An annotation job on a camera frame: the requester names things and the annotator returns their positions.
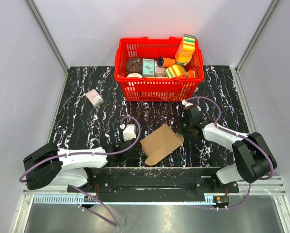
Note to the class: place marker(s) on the yellow green sponge pack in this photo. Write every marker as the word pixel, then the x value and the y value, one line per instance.
pixel 175 71

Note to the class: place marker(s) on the brown round bun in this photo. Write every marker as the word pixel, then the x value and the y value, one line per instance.
pixel 134 65

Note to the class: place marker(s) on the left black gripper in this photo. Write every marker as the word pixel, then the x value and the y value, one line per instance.
pixel 136 155

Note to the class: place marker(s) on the brown cardboard box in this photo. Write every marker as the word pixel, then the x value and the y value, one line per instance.
pixel 159 144

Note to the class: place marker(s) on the aluminium front rail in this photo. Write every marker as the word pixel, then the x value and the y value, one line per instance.
pixel 161 196

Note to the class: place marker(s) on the teal small box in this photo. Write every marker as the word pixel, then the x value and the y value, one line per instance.
pixel 148 69

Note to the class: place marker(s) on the orange blue capped bottle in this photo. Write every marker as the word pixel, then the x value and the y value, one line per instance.
pixel 165 62

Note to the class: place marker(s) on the right aluminium corner post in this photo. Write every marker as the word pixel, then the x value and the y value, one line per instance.
pixel 258 32

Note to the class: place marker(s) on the pink white packet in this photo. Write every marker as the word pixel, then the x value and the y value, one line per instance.
pixel 159 71

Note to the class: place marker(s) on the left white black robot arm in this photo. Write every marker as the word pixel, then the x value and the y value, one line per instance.
pixel 51 165

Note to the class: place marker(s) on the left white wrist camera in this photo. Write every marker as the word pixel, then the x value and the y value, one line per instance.
pixel 129 131

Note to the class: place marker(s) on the aluminium corner post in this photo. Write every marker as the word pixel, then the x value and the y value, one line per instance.
pixel 258 32
pixel 46 33

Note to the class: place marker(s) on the small orange box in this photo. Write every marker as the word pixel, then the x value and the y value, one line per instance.
pixel 190 74

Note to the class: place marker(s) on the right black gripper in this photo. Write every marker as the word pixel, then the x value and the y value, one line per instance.
pixel 182 131

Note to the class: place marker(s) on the white round container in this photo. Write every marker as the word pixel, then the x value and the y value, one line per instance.
pixel 134 75

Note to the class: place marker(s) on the left aluminium corner post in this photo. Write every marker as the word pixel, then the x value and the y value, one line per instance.
pixel 46 33

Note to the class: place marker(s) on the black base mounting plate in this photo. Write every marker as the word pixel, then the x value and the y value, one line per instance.
pixel 196 179

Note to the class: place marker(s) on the red plastic shopping basket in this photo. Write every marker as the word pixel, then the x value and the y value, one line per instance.
pixel 150 88

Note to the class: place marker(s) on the small pink card box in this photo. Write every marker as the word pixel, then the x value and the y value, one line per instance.
pixel 94 98

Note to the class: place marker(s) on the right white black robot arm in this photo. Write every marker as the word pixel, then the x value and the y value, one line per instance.
pixel 253 158

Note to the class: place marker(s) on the tall orange sponge pack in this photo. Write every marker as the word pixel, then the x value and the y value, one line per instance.
pixel 185 50

